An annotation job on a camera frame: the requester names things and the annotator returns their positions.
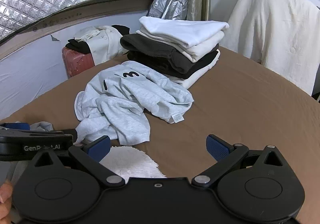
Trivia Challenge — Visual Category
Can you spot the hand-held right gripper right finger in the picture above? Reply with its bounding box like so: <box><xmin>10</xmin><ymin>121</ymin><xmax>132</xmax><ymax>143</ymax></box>
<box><xmin>191</xmin><ymin>134</ymin><xmax>288</xmax><ymax>188</ymax></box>

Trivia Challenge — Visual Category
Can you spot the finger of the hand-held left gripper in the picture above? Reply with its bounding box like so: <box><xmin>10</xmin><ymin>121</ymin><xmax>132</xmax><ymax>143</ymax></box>
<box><xmin>0</xmin><ymin>122</ymin><xmax>31</xmax><ymax>137</ymax></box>
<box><xmin>31</xmin><ymin>128</ymin><xmax>77</xmax><ymax>136</ymax></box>

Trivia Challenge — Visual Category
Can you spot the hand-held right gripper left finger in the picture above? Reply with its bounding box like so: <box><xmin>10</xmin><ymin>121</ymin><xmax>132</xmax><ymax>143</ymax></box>
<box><xmin>30</xmin><ymin>135</ymin><xmax>125</xmax><ymax>188</ymax></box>

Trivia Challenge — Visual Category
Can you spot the light grey sweatshirt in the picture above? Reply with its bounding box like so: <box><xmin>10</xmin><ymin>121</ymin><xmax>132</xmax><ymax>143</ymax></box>
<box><xmin>29</xmin><ymin>61</ymin><xmax>195</xmax><ymax>146</ymax></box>

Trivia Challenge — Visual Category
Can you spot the person's left hand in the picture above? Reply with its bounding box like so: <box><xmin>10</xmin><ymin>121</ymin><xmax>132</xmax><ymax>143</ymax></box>
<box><xmin>0</xmin><ymin>180</ymin><xmax>14</xmax><ymax>218</ymax></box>

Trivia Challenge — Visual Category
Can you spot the white fluffy towel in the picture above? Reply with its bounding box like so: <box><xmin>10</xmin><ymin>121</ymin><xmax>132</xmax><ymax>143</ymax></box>
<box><xmin>98</xmin><ymin>145</ymin><xmax>168</xmax><ymax>182</ymax></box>

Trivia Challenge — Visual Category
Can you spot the pink suitcase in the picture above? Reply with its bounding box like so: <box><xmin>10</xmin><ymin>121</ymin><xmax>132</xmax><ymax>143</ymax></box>
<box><xmin>62</xmin><ymin>47</ymin><xmax>95</xmax><ymax>79</ymax></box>

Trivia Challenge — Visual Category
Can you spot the white folded garment black trim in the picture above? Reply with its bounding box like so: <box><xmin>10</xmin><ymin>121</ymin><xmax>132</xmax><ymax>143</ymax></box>
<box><xmin>172</xmin><ymin>49</ymin><xmax>221</xmax><ymax>89</ymax></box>

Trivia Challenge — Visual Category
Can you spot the black crumpled garment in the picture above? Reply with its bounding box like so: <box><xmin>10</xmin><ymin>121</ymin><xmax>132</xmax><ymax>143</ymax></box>
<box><xmin>65</xmin><ymin>38</ymin><xmax>92</xmax><ymax>55</ymax></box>

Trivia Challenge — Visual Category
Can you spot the white printed garment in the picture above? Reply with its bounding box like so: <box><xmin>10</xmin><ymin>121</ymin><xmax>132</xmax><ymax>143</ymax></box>
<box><xmin>74</xmin><ymin>25</ymin><xmax>129</xmax><ymax>66</ymax></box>

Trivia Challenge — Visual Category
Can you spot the cream folded garment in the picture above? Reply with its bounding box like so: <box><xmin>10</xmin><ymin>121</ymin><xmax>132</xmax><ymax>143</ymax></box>
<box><xmin>136</xmin><ymin>27</ymin><xmax>225</xmax><ymax>63</ymax></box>

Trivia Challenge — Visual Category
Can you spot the white folded top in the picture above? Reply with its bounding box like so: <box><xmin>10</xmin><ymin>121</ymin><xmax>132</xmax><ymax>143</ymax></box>
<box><xmin>139</xmin><ymin>16</ymin><xmax>230</xmax><ymax>48</ymax></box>

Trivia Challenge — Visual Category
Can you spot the cream quilt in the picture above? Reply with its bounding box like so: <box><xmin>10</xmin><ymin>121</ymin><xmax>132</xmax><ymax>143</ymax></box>
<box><xmin>219</xmin><ymin>0</ymin><xmax>320</xmax><ymax>97</ymax></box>

